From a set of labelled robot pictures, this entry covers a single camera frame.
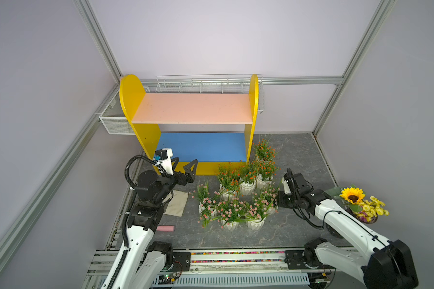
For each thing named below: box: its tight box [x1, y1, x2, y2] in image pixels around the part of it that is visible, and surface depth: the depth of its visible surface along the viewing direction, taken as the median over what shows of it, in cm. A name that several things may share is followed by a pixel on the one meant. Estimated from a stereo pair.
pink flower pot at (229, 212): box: [217, 197, 249, 230], surface depth 74 cm
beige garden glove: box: [162, 189, 189, 218], surface depth 91 cm
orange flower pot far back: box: [251, 137, 277, 161], surface depth 95 cm
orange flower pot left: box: [215, 161, 245, 200], surface depth 85 cm
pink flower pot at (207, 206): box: [191, 182, 221, 229], surface depth 79 cm
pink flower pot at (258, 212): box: [245, 192, 277, 231], surface depth 77 cm
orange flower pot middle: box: [239, 163, 257, 196], surface depth 90 cm
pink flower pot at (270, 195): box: [261, 182, 281, 216], surface depth 79 cm
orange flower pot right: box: [254, 160, 281, 190], surface depth 88 cm
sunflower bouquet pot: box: [324, 183, 390, 224], surface depth 66 cm
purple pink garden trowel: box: [156, 225, 175, 232], surface depth 83 cm
